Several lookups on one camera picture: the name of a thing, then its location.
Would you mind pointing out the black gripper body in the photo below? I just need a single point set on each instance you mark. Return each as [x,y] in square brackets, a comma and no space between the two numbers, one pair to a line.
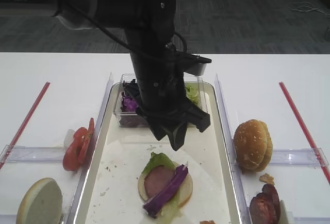
[161,101]

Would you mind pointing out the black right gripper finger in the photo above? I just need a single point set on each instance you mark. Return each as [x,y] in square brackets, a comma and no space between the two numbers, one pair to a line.
[176,134]

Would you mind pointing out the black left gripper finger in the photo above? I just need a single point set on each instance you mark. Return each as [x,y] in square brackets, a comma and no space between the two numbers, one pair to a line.
[196,115]

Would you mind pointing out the purple cabbage strip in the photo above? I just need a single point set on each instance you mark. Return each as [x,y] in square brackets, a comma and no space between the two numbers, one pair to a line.
[156,203]

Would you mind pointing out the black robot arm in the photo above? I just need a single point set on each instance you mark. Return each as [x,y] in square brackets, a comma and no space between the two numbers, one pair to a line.
[146,29]

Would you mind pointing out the green lettuce pile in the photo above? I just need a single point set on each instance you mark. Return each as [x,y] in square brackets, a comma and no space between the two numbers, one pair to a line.
[193,94]

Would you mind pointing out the pink meat patty on bun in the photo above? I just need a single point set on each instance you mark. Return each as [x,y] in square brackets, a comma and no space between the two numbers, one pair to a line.
[157,179]

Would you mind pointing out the lettuce leaf under patty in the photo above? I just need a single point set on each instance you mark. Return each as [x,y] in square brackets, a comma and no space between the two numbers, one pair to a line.
[169,210]

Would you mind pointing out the rear tomato slice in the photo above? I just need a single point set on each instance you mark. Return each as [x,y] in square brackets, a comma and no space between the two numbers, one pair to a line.
[89,136]

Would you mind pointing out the tomato slice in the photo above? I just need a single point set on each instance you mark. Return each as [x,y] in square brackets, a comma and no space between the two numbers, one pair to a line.
[89,136]
[76,153]

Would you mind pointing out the front tomato slice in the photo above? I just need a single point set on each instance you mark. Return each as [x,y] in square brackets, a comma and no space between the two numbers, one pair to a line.
[76,153]

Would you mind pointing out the purple cabbage pile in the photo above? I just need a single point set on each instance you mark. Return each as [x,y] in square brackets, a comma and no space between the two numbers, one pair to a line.
[128,104]

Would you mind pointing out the clear plastic salad container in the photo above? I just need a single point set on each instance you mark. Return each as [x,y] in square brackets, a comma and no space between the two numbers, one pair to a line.
[196,81]

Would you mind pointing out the bottom bun slice on tray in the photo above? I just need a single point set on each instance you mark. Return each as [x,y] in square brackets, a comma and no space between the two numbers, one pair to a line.
[184,192]

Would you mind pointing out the sesame bun top front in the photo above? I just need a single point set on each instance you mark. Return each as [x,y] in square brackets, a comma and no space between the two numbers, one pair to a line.
[250,142]

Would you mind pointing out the sesame bun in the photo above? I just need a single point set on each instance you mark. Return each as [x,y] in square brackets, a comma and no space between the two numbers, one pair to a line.
[269,150]
[250,142]

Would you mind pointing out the sesame bun rear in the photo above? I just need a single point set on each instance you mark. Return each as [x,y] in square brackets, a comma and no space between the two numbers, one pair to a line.
[269,150]

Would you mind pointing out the metal serving tray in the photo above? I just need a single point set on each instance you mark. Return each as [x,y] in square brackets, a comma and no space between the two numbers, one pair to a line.
[111,193]

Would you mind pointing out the brown crumb on tray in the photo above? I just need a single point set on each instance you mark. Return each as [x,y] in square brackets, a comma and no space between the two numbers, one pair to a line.
[207,222]

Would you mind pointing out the brown crumb on table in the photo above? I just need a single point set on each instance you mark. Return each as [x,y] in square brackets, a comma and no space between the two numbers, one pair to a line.
[267,178]

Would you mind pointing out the rear dark sausage slice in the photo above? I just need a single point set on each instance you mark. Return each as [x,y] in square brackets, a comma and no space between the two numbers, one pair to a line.
[272,192]

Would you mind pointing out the dark sausage slice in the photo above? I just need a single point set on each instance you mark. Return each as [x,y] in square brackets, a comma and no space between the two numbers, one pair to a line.
[272,192]
[262,209]

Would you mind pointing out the front dark sausage slice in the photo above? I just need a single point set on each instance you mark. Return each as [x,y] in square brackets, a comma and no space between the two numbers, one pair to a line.
[262,209]

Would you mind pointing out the left red tape strip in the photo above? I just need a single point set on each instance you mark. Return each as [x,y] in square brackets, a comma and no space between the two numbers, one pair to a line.
[23,125]

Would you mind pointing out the red tape strip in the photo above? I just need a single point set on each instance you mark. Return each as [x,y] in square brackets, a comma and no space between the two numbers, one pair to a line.
[306,132]
[23,125]

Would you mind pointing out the upper right clear crossbar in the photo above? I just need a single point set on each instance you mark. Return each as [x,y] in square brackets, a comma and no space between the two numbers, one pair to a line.
[311,157]

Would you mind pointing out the clear crossbar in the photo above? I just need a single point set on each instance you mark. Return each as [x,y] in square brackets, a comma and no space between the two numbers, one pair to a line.
[307,220]
[8,219]
[311,157]
[13,154]

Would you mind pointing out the lower right clear crossbar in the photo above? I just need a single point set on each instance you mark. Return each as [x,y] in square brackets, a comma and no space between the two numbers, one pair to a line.
[307,220]

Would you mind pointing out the right red tape strip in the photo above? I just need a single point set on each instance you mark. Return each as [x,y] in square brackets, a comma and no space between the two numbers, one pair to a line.
[306,132]

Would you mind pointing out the white bun half left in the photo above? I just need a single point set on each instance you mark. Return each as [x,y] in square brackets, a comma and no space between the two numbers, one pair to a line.
[42,203]

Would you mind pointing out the upper left clear crossbar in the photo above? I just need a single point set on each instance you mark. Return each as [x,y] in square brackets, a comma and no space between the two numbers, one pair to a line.
[13,154]

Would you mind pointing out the lower left clear crossbar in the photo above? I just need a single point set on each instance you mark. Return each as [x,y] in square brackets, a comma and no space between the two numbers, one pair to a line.
[8,219]

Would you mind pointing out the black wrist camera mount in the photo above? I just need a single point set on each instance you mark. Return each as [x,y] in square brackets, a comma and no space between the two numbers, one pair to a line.
[192,64]

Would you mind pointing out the right clear plastic rail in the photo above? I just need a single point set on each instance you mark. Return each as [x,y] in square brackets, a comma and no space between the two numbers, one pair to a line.
[235,172]

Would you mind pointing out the clear plastic rail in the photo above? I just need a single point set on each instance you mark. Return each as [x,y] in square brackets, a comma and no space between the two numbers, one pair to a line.
[71,215]
[235,172]

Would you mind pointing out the left clear plastic rail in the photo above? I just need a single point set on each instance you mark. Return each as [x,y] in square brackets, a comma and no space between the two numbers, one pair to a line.
[71,215]

